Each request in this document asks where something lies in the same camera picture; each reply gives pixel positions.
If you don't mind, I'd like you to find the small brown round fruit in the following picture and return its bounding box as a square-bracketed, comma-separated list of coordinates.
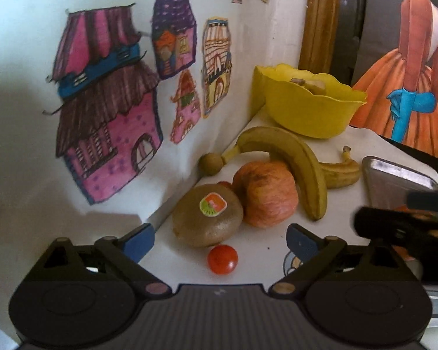
[198, 152, 225, 176]

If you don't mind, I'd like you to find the small yellow banana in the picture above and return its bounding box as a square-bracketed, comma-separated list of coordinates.
[319, 146, 362, 189]

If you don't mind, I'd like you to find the large pink house drawing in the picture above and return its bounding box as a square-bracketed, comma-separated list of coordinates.
[42, 3, 165, 205]

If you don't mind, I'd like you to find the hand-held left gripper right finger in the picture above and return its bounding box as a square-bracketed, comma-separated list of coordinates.
[268, 223, 420, 296]

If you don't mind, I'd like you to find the red apple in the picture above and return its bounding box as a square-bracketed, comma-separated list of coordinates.
[233, 160, 300, 228]

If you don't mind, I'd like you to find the large yellow banana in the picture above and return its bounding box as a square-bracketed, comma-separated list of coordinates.
[221, 126, 328, 221]

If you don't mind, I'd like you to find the metal tray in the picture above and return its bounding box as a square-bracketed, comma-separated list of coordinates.
[361, 156, 438, 212]

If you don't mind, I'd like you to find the yellow plastic bowl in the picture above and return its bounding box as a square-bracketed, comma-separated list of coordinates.
[252, 64, 367, 139]

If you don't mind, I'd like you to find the wooden frame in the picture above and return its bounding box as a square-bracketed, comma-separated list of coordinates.
[298, 0, 342, 75]

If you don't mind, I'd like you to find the beige ginger piece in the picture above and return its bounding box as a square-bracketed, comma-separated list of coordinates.
[290, 76, 327, 93]

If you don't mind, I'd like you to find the purple house drawing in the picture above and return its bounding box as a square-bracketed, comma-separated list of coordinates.
[151, 0, 198, 80]

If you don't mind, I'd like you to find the small pink house drawing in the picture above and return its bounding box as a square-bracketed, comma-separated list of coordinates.
[170, 69, 202, 144]

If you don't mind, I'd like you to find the brown kiwi with sticker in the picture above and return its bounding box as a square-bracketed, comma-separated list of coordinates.
[172, 184, 244, 248]

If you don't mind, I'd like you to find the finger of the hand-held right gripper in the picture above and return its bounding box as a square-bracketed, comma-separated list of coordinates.
[353, 207, 438, 259]
[406, 190, 438, 210]

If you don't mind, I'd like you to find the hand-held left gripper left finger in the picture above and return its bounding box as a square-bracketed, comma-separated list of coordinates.
[25, 223, 172, 298]

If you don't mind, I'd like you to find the orange dress drawing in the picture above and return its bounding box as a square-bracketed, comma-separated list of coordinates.
[350, 0, 438, 159]

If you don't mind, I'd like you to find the yellow castle drawing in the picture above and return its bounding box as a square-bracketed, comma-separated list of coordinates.
[201, 16, 232, 119]

